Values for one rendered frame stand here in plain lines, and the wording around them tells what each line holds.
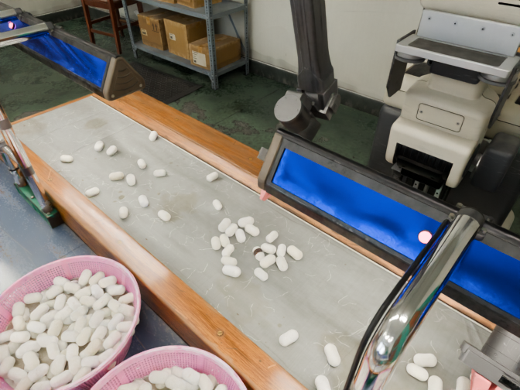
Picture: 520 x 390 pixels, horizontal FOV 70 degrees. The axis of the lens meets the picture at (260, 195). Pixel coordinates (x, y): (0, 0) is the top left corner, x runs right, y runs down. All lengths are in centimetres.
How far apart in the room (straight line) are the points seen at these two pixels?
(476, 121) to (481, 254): 75
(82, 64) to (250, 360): 60
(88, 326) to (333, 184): 53
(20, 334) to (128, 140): 62
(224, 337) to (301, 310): 15
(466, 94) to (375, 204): 76
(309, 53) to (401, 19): 193
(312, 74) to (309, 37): 8
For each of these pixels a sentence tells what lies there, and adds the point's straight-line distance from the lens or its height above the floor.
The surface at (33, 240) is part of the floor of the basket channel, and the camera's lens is 106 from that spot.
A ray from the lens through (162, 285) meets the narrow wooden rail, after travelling 74.
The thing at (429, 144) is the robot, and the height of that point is 78.
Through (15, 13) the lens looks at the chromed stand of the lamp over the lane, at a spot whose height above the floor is 111.
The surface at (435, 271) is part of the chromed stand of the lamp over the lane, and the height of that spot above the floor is 112.
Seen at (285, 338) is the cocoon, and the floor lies 76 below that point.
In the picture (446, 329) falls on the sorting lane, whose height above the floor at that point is 74.
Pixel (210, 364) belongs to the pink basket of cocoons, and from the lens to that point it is 66.
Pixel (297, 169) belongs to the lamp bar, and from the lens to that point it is 44.
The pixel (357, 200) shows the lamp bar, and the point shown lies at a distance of 41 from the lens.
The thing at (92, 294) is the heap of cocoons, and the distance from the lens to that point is 80.
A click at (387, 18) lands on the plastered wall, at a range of 270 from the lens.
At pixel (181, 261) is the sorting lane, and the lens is 80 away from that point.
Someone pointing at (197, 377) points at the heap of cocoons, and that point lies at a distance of 66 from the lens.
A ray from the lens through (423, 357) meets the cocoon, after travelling 70.
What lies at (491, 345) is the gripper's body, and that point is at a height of 85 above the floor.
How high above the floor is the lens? 135
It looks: 41 degrees down
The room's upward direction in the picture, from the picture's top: straight up
